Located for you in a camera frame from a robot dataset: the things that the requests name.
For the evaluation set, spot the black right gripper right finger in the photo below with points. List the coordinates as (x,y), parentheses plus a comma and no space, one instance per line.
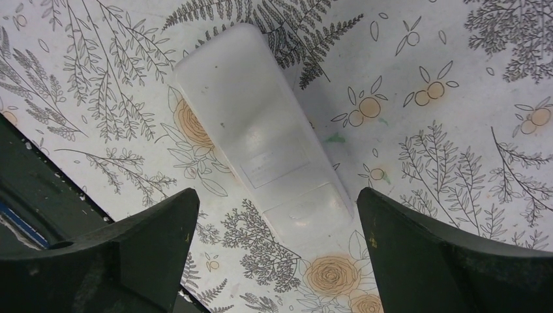
(423,265)

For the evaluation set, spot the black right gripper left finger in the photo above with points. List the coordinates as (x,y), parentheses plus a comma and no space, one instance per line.
(133,265)

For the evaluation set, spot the white remote control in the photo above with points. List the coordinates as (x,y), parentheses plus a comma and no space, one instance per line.
(241,98)

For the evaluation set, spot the floral table mat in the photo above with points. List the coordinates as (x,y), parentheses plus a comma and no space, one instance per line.
(445,106)

